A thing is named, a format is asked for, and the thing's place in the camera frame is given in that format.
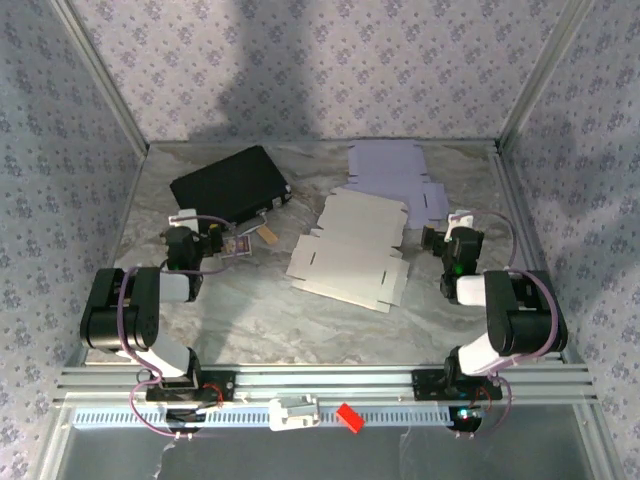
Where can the lavender paper box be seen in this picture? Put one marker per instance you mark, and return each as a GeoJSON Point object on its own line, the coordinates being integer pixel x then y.
{"type": "Point", "coordinates": [390, 170]}

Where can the white paper box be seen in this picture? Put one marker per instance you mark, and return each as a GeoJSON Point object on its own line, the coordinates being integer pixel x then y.
{"type": "Point", "coordinates": [350, 265]}

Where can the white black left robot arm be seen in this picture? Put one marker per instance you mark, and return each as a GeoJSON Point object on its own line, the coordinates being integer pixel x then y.
{"type": "Point", "coordinates": [115, 320]}

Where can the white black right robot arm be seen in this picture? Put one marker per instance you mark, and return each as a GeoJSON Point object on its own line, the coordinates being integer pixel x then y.
{"type": "Point", "coordinates": [500, 310]}

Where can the small purple printed card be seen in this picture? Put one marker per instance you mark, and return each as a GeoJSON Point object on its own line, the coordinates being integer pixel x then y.
{"type": "Point", "coordinates": [236, 246]}

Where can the black hard case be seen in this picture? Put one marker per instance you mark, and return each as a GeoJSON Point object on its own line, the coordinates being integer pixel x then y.
{"type": "Point", "coordinates": [225, 185]}

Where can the black round controller board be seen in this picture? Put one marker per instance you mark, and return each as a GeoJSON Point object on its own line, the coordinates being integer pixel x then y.
{"type": "Point", "coordinates": [182, 417]}
{"type": "Point", "coordinates": [465, 417]}

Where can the red plastic block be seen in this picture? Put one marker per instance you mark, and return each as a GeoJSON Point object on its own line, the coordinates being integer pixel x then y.
{"type": "Point", "coordinates": [350, 417]}

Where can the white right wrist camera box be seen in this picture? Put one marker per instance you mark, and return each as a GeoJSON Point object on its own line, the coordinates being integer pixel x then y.
{"type": "Point", "coordinates": [461, 220]}

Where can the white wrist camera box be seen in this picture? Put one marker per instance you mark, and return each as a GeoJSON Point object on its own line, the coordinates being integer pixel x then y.
{"type": "Point", "coordinates": [182, 216]}
{"type": "Point", "coordinates": [461, 220]}

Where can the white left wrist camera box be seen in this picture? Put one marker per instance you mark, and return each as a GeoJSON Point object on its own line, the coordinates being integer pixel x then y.
{"type": "Point", "coordinates": [182, 216]}

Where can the aluminium table edge rail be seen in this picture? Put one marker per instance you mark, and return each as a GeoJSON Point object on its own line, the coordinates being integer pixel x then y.
{"type": "Point", "coordinates": [325, 142]}
{"type": "Point", "coordinates": [112, 250]}
{"type": "Point", "coordinates": [525, 240]}

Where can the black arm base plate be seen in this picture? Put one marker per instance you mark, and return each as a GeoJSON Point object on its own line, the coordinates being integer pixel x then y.
{"type": "Point", "coordinates": [425, 385]}
{"type": "Point", "coordinates": [220, 387]}

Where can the aluminium frame beam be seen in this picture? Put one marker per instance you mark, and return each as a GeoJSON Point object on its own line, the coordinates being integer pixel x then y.
{"type": "Point", "coordinates": [325, 380]}

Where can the white plastic bracket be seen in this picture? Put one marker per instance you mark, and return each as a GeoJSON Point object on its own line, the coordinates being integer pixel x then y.
{"type": "Point", "coordinates": [292, 412]}

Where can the aluminium corner post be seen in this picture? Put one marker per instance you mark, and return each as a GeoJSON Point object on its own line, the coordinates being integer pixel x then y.
{"type": "Point", "coordinates": [100, 75]}
{"type": "Point", "coordinates": [545, 75]}

